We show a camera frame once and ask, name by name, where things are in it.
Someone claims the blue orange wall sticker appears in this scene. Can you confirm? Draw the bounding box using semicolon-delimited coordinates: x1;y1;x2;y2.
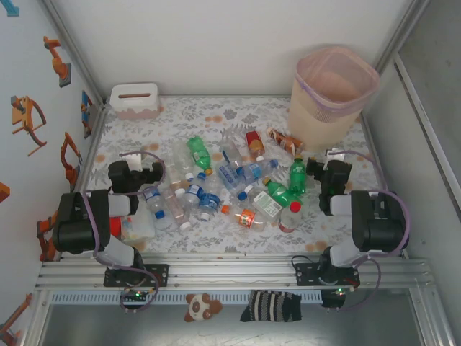
79;89;95;140

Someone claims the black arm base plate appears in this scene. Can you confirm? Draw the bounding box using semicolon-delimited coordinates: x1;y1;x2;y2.
295;262;361;288
103;263;170;288

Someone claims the white pink tissue box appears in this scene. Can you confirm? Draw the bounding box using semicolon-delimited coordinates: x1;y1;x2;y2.
109;81;162;121

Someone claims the floral tablecloth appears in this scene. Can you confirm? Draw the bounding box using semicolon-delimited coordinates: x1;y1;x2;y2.
76;95;397;255

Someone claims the red label tea bottle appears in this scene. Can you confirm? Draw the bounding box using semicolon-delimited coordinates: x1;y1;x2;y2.
246;130;267;162

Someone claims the aluminium frame post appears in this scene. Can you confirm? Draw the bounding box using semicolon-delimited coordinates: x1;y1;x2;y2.
41;0;109;105
372;0;431;73

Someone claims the green bottle small white label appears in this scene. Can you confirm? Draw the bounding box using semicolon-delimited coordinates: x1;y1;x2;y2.
186;136;214;178

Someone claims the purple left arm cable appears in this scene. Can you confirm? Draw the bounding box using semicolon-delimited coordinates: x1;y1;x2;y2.
82;150;167;314

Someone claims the clear bottle pale label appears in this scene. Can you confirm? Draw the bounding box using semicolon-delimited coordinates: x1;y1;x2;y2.
171;141;187;173

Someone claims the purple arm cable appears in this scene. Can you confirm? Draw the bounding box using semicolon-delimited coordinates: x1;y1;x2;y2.
323;150;412;313
82;150;167;314

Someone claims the aluminium front rail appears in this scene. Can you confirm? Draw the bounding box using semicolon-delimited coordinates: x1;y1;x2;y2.
35;253;437;290

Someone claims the blue label bottle blue cap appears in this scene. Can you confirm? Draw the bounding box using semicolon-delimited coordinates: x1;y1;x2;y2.
236;158;280;183
181;172;207;214
142;186;167;220

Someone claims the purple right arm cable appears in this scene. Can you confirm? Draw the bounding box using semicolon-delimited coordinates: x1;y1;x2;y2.
323;150;412;313

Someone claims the orange label bottle orange cap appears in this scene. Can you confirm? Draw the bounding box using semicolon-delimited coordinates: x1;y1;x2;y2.
220;204;267;232

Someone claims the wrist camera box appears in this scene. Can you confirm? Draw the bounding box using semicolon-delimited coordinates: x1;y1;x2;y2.
325;147;347;163
120;150;144;171

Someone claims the clear bottle red cap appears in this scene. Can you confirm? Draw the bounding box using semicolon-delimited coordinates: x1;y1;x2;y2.
279;200;303;234

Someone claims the black white striped sock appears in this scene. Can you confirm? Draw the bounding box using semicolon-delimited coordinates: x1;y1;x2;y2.
239;290;303;324

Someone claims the clear bottle blue cap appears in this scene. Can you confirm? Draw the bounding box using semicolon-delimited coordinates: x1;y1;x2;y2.
236;178;264;201

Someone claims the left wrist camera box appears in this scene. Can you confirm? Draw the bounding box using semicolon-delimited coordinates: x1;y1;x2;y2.
120;150;144;171

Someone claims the beige bin with pink liner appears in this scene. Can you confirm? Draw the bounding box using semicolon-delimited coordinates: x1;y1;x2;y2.
287;44;382;153

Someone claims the small circuit board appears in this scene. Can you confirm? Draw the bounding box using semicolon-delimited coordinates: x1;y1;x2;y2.
121;289;149;302
321;287;353;309

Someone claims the green bottle yellow cap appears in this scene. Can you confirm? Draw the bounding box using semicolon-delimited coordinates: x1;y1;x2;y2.
261;177;304;208

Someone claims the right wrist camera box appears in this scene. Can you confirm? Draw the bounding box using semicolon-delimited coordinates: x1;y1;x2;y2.
325;147;347;163

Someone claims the white perforated cable tray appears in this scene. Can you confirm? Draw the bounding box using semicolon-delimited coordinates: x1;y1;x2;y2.
50;290;323;304

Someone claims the crushed blue label bottle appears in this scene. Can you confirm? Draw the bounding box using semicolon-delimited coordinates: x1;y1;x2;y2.
197;191;221;222
215;161;241;192

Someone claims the pinkish clear bottle white cap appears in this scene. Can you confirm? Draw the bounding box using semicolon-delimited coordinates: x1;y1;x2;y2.
161;187;192;231

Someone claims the clear bag of colourful pieces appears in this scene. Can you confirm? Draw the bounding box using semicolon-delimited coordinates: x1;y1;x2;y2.
118;207;156;241

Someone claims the brown swirl label bottle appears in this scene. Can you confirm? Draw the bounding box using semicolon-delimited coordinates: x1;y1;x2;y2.
266;127;305;155

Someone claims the brown white panda plush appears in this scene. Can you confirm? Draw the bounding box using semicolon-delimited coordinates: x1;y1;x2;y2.
184;292;224;323

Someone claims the orange gripper wall sticker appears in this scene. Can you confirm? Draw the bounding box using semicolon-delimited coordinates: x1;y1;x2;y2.
9;95;48;156

